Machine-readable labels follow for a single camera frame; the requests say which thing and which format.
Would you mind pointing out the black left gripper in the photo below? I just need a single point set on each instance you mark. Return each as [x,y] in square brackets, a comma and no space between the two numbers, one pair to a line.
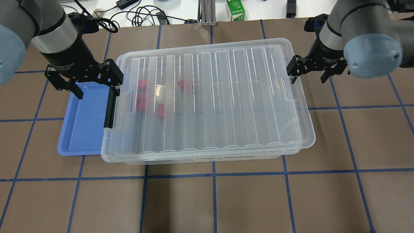
[70,57]

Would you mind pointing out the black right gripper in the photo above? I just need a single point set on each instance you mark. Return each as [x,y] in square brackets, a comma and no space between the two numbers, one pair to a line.
[324,53]

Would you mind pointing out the clear plastic box lid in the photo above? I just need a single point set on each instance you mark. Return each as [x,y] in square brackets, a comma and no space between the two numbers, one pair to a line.
[216,96]

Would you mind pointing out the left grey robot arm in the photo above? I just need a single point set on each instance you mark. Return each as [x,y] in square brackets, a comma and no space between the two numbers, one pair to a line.
[58,37]

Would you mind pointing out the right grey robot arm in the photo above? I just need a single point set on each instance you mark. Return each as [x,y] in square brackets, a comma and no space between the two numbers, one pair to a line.
[358,35]

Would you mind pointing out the blue plastic tray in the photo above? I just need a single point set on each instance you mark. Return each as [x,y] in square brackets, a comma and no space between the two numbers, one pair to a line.
[83,126]

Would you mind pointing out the red block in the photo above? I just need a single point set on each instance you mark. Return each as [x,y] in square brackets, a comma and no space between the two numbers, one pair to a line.
[142,85]
[141,98]
[141,107]
[161,111]

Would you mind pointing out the clear plastic storage box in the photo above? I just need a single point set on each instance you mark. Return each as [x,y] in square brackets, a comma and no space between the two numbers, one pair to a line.
[196,156]

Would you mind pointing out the black device on desk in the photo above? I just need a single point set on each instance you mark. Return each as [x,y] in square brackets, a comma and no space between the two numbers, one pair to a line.
[291,9]

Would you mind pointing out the black power adapter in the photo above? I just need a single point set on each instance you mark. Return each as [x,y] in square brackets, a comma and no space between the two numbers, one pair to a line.
[123,4]

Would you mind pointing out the green white carton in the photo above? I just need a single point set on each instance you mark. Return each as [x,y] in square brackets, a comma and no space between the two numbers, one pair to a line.
[235,10]

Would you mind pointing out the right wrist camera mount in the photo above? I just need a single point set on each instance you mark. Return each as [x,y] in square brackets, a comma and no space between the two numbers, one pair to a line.
[315,24]

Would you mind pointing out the aluminium frame post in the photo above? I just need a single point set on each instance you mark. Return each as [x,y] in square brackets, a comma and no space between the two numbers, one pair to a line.
[207,13]

